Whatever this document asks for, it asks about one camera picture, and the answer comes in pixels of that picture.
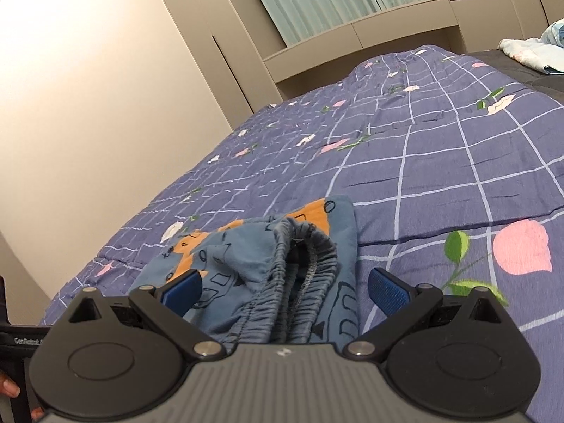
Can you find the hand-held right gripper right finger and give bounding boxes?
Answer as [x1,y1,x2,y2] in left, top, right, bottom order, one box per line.
[345,268,502,360]

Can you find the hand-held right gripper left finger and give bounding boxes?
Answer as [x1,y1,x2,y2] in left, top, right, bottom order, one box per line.
[68,269,226,360]

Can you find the blue orange printed pants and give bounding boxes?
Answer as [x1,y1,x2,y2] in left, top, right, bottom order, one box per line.
[129,194,364,347]

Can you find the person's left hand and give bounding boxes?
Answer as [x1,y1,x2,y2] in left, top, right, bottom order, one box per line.
[0,370,45,422]

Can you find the purple checked floral blanket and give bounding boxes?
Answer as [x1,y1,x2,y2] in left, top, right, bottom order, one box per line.
[42,44,564,423]

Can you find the grey bed sheet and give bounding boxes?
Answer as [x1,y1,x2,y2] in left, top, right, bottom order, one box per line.
[466,48,564,107]

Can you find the beige wooden headboard shelf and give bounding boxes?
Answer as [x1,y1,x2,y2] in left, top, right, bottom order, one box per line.
[145,0,564,134]

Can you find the light blue crumpled cloth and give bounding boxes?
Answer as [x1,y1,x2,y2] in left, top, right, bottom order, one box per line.
[498,20,564,75]

